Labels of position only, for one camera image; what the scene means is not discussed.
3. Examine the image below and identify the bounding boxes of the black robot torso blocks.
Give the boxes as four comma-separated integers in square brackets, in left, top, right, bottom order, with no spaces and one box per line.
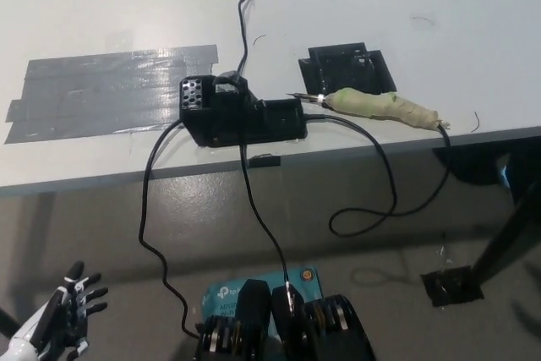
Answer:
[194,278,377,361]

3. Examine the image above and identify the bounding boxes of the black table leg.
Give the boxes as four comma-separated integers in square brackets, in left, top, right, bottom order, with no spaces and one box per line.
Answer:
[467,174,541,290]

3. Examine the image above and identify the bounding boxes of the small black tape strip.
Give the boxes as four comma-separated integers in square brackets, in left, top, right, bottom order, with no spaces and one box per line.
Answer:
[249,156,282,168]

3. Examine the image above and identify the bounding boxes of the soldering iron with green taped handle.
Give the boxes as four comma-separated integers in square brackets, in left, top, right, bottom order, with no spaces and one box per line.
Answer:
[285,87,452,131]

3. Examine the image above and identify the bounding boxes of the black soldering iron cable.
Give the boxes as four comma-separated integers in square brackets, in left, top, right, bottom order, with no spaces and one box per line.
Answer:
[303,112,452,238]

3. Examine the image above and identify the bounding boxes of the black table foot plate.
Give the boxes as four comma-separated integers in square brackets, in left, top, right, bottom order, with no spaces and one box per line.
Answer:
[420,265,485,309]

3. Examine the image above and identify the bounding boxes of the teal tp-link box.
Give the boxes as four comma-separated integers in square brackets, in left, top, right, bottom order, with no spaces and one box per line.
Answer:
[201,265,325,341]

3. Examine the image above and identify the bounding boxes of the black power cable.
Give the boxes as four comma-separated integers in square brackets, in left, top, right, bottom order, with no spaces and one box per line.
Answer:
[138,119,204,340]

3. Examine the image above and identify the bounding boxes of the thin black wire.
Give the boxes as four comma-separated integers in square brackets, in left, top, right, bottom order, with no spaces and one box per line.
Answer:
[236,0,297,318]

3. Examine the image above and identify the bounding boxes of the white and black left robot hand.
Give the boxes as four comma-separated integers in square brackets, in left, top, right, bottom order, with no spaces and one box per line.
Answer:
[29,260,110,360]

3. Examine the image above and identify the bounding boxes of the black pole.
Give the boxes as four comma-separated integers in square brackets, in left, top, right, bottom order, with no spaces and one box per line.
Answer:
[0,308,20,339]

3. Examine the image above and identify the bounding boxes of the black square holder tray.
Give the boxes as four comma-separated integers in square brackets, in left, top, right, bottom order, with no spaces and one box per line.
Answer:
[298,41,398,96]

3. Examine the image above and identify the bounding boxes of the black soldering station base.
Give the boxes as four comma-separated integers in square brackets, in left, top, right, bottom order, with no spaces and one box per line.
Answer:
[179,69,309,149]

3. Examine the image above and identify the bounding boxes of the grey duct tape patch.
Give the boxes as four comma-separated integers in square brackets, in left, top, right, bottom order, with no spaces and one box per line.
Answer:
[3,42,221,145]

